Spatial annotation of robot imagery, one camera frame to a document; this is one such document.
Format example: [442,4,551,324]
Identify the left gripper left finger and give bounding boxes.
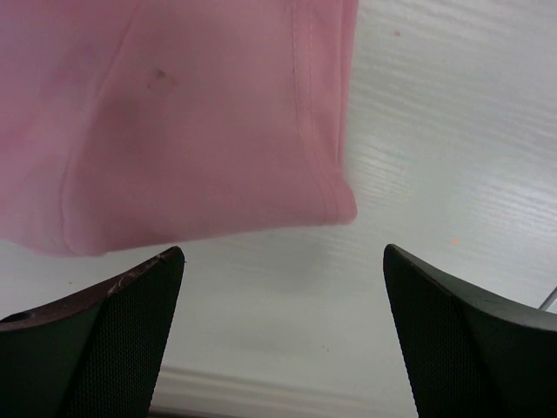
[1,246,185,417]

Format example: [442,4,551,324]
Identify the pink t shirt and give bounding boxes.
[1,1,358,256]

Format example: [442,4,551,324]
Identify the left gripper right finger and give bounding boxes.
[383,245,556,417]

